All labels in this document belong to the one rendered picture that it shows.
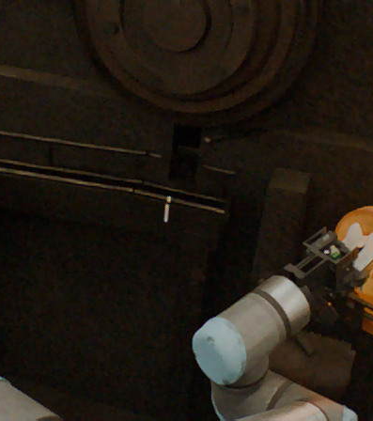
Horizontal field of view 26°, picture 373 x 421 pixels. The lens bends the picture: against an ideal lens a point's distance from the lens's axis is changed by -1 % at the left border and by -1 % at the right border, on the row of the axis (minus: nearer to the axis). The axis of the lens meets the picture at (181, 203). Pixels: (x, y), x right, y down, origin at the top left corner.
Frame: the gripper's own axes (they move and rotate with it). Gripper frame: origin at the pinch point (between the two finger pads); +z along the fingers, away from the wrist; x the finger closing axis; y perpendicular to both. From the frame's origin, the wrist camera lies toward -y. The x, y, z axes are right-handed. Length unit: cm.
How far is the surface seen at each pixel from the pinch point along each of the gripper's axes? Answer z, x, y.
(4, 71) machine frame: -18, 89, 9
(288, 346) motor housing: -7.7, 14.0, -30.7
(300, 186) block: 8.7, 25.9, -6.6
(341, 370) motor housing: -3.6, 3.8, -33.4
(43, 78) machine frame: -13, 82, 7
